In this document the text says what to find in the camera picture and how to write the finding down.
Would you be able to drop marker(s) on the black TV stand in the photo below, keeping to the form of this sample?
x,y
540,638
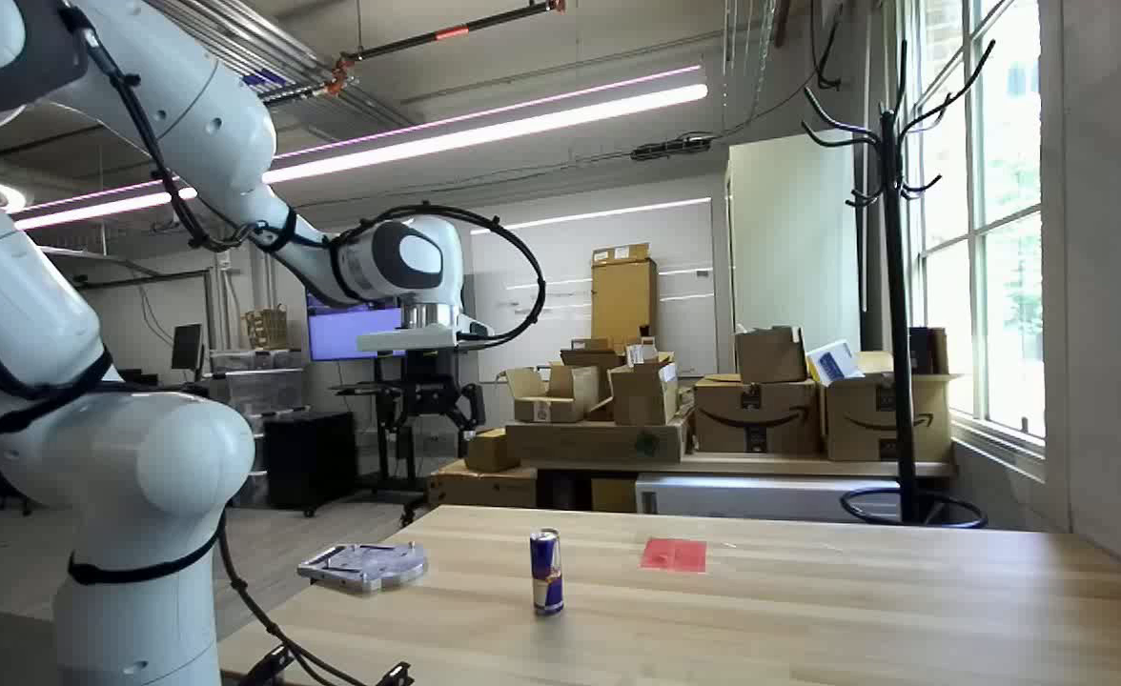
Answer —
x,y
396,439

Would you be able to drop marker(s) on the long ceiling light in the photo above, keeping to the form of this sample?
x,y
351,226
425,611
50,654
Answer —
x,y
460,134

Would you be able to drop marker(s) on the large cardboard box with label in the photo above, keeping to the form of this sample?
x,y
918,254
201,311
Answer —
x,y
487,486

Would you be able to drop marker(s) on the tall pale cabinet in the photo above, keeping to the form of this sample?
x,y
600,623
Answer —
x,y
792,243

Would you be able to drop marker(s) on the medium square cardboard box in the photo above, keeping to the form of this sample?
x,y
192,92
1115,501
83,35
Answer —
x,y
646,396

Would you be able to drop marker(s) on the small brown cardboard box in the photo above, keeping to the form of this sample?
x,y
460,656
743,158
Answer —
x,y
771,356

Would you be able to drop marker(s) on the black coat rack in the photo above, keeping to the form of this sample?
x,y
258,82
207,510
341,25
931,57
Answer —
x,y
898,317

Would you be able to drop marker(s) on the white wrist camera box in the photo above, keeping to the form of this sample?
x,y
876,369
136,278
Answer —
x,y
410,336

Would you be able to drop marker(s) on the black low cabinet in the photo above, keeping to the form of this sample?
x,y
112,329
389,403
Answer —
x,y
309,461

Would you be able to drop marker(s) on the blue silver energy drink can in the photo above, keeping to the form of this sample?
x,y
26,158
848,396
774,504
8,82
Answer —
x,y
548,574

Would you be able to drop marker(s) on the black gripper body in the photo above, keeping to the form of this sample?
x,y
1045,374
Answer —
x,y
427,369

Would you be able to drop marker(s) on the tall upright cardboard box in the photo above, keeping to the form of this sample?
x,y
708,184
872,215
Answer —
x,y
624,299

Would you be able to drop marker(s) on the Amazon cardboard box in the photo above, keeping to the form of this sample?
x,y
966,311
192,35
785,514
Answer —
x,y
866,420
755,420

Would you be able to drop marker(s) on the white wall whiteboard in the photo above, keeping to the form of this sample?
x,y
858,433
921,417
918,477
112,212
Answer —
x,y
610,273

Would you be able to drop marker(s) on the large TV screen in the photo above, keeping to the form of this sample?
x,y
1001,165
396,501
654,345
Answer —
x,y
351,334

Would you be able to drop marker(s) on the stacked pale cardboard box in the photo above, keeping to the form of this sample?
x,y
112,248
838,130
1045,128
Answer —
x,y
560,396

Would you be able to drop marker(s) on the long flat cardboard box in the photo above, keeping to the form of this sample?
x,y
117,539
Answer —
x,y
591,444

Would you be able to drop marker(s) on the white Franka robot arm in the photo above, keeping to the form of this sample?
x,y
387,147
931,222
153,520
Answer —
x,y
144,470

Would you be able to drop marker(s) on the small open cardboard box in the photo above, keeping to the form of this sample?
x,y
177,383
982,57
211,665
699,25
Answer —
x,y
495,452

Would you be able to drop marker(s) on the large paned window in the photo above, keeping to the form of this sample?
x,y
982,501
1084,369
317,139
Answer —
x,y
982,215

